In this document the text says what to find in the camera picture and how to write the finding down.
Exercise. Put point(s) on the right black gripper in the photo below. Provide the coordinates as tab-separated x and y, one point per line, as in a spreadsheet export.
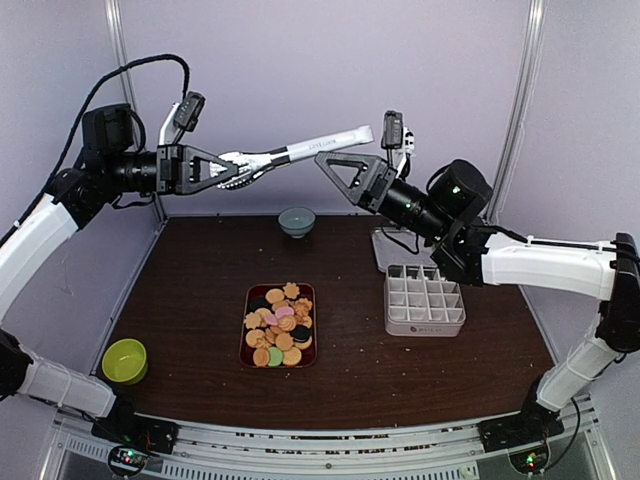
375	189

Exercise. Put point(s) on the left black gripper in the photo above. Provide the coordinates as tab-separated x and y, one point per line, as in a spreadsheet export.
177	169

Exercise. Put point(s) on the metal food tongs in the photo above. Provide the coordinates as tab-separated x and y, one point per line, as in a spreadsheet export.
295	152

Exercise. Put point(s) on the white divided cookie tin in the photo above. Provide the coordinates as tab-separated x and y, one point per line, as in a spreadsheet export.
420	302

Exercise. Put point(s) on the pink round cookie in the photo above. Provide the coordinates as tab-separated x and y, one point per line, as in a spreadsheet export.
274	318

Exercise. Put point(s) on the swirl butter cookie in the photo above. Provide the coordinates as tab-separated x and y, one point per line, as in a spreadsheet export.
287	323

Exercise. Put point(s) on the green round cookie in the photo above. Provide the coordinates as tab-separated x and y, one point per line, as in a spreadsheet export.
276	357

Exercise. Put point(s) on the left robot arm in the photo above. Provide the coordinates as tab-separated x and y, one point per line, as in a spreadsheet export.
109	165

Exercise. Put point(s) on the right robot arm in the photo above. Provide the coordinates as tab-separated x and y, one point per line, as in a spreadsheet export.
469	251

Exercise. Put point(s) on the pale blue ceramic bowl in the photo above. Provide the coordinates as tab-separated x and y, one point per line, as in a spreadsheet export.
297	221

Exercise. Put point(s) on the flower shaped tan cookie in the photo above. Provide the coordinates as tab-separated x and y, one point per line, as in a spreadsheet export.
291	290

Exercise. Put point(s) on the black sandwich cookie upper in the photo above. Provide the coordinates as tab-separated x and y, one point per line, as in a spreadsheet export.
258	303

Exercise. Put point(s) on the black sandwich cookie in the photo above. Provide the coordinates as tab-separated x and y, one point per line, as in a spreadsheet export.
302	337
258	303

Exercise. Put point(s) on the red cookie tray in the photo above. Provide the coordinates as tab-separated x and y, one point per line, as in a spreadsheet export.
257	336

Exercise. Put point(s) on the round tan biscuit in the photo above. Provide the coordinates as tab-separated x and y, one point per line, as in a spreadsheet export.
292	357

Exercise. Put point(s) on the green plastic bowl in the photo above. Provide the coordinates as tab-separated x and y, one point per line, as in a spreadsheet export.
125	362

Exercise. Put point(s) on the left aluminium frame post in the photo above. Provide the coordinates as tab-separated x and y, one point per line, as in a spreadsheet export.
117	38

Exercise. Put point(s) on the aluminium frame post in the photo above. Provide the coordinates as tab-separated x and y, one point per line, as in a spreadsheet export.
117	38
522	98

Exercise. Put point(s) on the right aluminium frame post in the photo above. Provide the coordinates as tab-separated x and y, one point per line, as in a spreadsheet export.
522	98

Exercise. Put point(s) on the aluminium front rail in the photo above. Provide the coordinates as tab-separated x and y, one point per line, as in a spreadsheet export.
450	450

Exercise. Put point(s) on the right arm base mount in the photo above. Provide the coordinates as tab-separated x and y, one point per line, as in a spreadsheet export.
522	428

